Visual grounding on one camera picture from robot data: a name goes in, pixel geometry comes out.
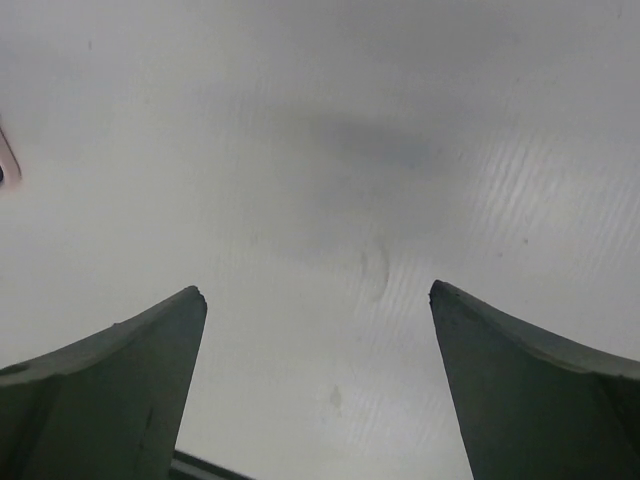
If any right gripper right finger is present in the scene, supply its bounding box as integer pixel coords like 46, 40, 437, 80
429, 280, 639, 479

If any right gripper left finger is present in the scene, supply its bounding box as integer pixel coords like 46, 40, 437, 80
1, 286, 207, 479

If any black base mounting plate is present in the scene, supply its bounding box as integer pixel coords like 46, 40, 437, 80
168, 450, 253, 480

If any pink case phone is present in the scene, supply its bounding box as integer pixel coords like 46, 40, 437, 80
0, 130, 22, 188

